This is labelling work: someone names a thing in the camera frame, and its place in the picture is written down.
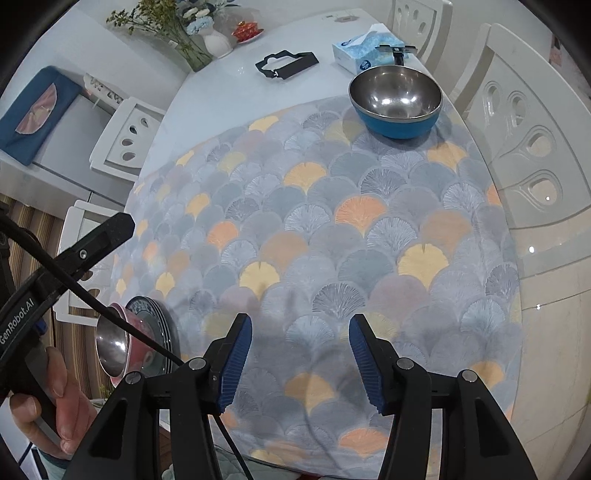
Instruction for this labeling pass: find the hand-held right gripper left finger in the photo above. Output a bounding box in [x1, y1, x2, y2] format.
[60, 313, 254, 480]

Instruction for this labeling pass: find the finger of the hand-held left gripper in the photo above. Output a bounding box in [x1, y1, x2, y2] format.
[32, 212, 137, 301]

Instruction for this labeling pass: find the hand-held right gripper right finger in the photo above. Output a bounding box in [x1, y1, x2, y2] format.
[348, 313, 539, 480]

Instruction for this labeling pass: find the blue white patterned plate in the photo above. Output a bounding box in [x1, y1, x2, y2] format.
[139, 298, 172, 370]
[148, 302, 175, 365]
[126, 295, 168, 376]

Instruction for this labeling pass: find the pink patterned bowl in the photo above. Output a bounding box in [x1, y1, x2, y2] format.
[110, 323, 168, 389]

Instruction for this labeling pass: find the red steel-lined bowl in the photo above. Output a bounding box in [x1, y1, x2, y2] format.
[95, 302, 141, 380]

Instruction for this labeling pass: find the blue steel-lined bowl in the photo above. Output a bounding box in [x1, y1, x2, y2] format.
[348, 65, 443, 140]

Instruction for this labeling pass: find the person's left hand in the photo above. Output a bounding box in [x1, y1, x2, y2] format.
[9, 346, 100, 461]

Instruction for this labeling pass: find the white dining chair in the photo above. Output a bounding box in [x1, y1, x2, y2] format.
[455, 22, 591, 234]
[89, 96, 167, 182]
[52, 199, 134, 329]
[390, 0, 455, 71]

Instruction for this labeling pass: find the fan-pattern table mat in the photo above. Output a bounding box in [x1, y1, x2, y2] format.
[108, 95, 525, 480]

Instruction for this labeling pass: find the blue cloth cover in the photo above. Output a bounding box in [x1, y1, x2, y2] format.
[0, 66, 82, 167]

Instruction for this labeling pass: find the white power strip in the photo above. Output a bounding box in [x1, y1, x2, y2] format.
[81, 74, 126, 105]

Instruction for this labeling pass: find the glass vase with green stems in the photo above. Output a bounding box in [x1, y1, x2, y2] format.
[106, 0, 214, 73]

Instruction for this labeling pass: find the white vase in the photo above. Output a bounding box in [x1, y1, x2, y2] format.
[203, 29, 234, 59]

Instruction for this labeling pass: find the black plastic clip tool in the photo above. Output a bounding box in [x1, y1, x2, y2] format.
[255, 50, 320, 83]

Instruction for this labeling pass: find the blue tissue box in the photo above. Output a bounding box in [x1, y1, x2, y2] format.
[332, 25, 408, 75]

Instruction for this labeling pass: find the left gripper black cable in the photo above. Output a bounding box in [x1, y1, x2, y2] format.
[0, 217, 254, 480]

